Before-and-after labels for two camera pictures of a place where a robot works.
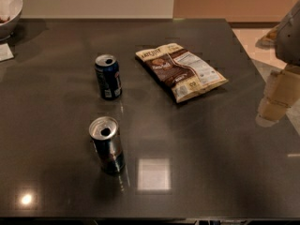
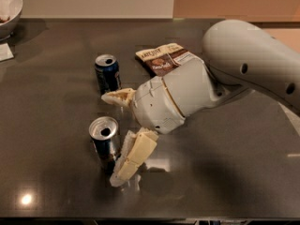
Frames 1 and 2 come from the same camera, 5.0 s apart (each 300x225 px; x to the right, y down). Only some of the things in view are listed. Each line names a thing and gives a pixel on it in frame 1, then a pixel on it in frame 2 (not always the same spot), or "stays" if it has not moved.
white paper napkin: (6, 52) stays
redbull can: (104, 133) stays
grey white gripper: (289, 39) to (155, 105)
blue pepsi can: (107, 69) stays
